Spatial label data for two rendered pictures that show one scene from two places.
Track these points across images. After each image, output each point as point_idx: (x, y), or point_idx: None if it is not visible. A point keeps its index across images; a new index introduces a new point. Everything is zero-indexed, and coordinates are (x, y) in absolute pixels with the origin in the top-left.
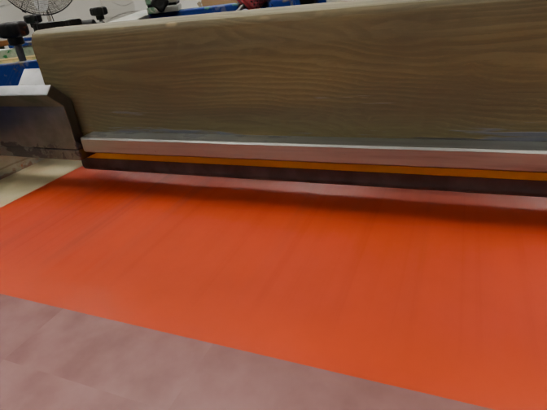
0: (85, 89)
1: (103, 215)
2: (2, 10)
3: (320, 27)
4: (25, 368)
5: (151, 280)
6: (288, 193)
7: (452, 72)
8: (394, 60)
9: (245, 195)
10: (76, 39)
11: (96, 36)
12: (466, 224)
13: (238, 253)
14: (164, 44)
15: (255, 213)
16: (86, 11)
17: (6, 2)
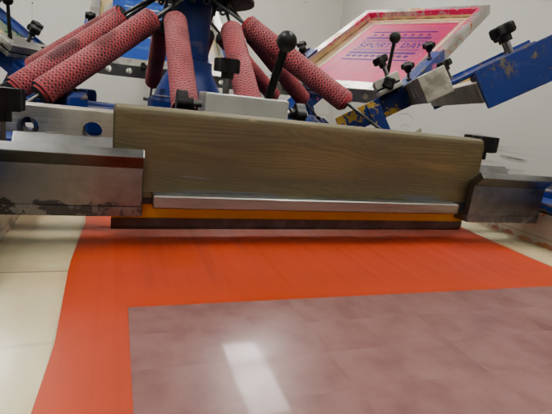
0: (159, 157)
1: (196, 257)
2: None
3: (343, 136)
4: (325, 321)
5: (309, 280)
6: (298, 236)
7: (397, 166)
8: (374, 158)
9: (275, 239)
10: (168, 117)
11: (189, 118)
12: (402, 242)
13: (328, 264)
14: (246, 132)
15: (300, 246)
16: None
17: None
